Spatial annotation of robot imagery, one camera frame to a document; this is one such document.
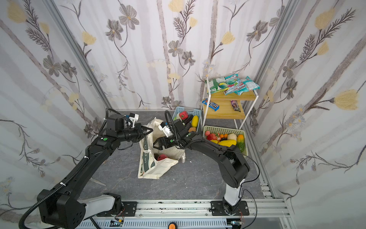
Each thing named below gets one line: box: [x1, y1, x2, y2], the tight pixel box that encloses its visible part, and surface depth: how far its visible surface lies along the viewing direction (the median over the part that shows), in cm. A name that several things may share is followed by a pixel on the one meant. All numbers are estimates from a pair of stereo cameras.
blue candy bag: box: [202, 97, 220, 112], surface depth 102 cm
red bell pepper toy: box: [179, 110, 189, 121], surface depth 112 cm
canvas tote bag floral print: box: [137, 117, 186, 180], surface depth 76 cm
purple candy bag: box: [230, 100, 242, 113], surface depth 101 cm
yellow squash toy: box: [191, 115, 199, 128], surface depth 110 cm
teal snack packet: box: [233, 75, 261, 96], surface depth 85 cm
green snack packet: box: [204, 77, 230, 94], surface depth 86 cm
